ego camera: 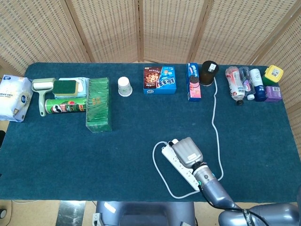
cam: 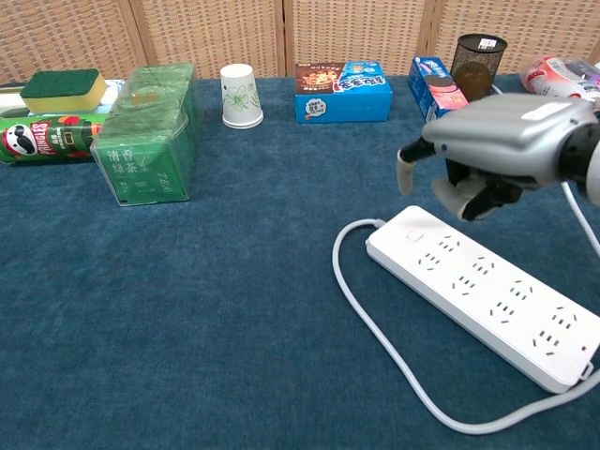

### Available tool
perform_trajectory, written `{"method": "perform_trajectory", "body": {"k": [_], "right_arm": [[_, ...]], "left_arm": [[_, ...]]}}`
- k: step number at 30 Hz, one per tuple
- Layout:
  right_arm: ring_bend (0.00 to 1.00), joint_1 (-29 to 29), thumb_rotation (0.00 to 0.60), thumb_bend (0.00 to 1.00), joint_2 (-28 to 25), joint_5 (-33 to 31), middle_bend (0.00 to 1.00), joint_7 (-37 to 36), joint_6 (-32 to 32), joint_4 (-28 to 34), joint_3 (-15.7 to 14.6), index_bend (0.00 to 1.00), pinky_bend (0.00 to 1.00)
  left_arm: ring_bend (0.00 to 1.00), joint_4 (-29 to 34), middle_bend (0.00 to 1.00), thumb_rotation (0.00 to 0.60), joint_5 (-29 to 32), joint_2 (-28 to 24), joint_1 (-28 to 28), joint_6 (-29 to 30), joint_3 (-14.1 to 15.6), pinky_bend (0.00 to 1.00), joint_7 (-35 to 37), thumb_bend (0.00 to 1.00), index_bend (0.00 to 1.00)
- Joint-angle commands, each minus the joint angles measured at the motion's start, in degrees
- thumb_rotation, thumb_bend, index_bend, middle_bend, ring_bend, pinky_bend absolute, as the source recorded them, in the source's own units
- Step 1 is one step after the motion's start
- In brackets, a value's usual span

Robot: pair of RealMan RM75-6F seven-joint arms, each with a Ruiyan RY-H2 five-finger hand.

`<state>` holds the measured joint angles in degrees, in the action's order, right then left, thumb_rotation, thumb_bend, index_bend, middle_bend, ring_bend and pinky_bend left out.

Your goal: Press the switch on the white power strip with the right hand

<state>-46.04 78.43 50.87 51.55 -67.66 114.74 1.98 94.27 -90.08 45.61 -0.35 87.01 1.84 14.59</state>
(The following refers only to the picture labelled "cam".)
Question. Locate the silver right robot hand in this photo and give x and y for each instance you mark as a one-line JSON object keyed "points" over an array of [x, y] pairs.
{"points": [[497, 140]]}

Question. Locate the white power strip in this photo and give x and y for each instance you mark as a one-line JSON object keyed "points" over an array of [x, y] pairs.
{"points": [[487, 290]]}

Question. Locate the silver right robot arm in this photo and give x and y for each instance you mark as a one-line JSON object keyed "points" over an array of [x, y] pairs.
{"points": [[583, 159]]}

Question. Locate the black mesh pen holder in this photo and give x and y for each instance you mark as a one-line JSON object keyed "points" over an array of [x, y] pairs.
{"points": [[478, 65]]}

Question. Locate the blue pink Oreo box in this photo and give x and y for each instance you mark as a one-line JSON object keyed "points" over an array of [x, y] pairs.
{"points": [[433, 91]]}

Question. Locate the red label plastic bottle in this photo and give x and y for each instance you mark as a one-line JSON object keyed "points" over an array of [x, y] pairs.
{"points": [[553, 77]]}

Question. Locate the clear purple label bottle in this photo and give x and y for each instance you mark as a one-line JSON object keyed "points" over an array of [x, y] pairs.
{"points": [[586, 70]]}

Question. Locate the blue brown cookie box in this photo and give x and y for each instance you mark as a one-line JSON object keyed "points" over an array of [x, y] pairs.
{"points": [[342, 94]]}

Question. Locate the woven bamboo folding screen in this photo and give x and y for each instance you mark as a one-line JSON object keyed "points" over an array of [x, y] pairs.
{"points": [[300, 33]]}

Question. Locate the white paper cup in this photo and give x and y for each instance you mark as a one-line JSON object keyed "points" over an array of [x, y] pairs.
{"points": [[240, 96]]}

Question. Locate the blue carpet table cloth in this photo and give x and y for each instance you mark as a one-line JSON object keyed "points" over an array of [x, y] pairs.
{"points": [[234, 281]]}

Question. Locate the green tea box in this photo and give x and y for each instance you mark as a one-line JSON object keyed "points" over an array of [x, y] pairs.
{"points": [[150, 136]]}

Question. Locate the green yellow sponge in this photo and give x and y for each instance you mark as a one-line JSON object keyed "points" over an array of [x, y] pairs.
{"points": [[63, 89]]}

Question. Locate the green Pringles can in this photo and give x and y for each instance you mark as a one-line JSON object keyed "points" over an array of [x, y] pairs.
{"points": [[47, 140]]}

